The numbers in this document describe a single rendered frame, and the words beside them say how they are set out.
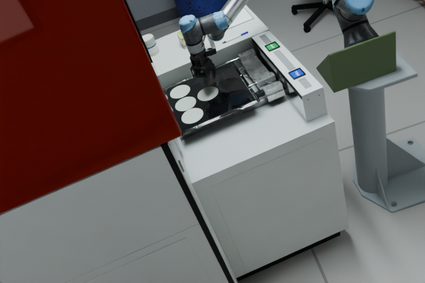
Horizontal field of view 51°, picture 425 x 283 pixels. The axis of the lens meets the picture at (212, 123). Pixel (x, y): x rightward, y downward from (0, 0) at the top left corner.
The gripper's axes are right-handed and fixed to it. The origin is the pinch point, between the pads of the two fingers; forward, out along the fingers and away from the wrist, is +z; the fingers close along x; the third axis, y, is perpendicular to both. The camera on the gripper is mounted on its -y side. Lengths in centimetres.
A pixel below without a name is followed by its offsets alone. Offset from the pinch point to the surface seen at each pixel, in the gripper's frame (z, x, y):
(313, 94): -3, 50, 12
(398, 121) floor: 91, 75, -74
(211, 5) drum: 57, -83, -180
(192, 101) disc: 1.3, -5.6, 11.5
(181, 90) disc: 1.3, -14.7, 3.9
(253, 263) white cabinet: 77, 16, 45
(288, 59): -4.7, 34.8, -10.4
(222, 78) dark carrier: 1.4, 3.3, -5.4
